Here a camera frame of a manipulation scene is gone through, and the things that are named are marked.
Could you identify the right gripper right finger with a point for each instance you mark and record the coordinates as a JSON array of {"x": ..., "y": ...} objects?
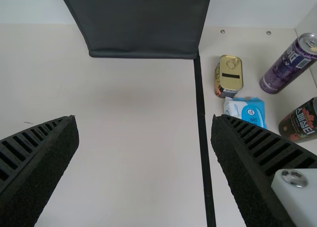
[{"x": 247, "y": 157}]

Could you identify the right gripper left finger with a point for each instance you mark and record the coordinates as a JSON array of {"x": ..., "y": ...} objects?
[{"x": 37, "y": 162}]

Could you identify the blue wet wipes pack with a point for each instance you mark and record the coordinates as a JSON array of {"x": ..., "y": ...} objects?
[{"x": 250, "y": 110}]

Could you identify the black strip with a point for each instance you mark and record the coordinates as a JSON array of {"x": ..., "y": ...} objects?
[{"x": 201, "y": 113}]

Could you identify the dark coffee bottle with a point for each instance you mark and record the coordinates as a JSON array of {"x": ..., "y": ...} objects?
[{"x": 302, "y": 120}]

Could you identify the rectangular gold tin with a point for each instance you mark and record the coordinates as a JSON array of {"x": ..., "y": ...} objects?
[{"x": 230, "y": 76}]

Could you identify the purple can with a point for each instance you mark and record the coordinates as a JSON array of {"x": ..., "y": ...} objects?
[{"x": 284, "y": 66}]

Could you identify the dark grey bag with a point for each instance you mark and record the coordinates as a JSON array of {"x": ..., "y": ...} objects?
[{"x": 143, "y": 26}]

